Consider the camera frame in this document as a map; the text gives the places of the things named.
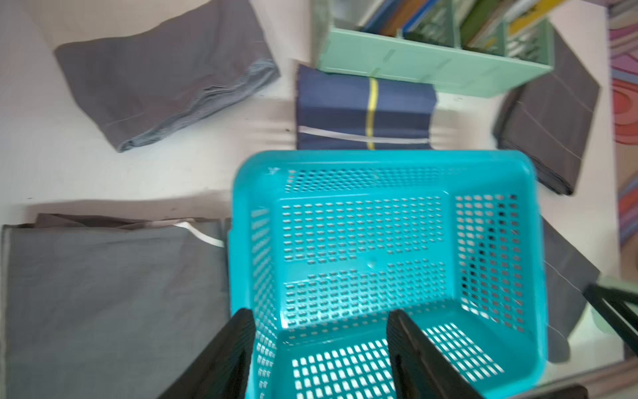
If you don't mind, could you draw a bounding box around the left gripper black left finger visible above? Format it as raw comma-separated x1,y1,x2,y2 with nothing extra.
159,309,256,399

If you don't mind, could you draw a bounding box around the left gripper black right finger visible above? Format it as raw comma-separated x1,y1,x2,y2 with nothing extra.
386,309,481,399

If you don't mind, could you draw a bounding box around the dark grey checked cloth rear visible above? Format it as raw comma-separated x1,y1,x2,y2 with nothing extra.
493,32,601,196

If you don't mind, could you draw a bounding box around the grey pillowcase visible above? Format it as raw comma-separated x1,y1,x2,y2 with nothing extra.
1,214,229,398

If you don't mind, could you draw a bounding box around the dark grey checked cloth front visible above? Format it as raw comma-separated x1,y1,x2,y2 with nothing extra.
543,220,600,364

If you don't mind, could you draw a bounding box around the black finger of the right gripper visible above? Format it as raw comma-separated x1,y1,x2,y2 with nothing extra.
583,284,637,356

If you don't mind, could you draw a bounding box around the green pencil cup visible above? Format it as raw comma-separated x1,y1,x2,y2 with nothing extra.
587,277,637,346

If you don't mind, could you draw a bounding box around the teal plastic basket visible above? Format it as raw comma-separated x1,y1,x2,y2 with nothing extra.
229,151,548,398

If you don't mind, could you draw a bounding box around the beige grey folded cloth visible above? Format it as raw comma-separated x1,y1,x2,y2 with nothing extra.
23,1,280,152

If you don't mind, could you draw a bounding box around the dark grey checked cloth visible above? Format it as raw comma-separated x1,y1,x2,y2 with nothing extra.
543,220,600,364
493,32,601,196

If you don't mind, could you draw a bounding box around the navy folded cloth yellow stripe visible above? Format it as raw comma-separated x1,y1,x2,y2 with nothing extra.
296,66,437,151

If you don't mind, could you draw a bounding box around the green desktop file organizer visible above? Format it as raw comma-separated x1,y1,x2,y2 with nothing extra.
311,1,555,98

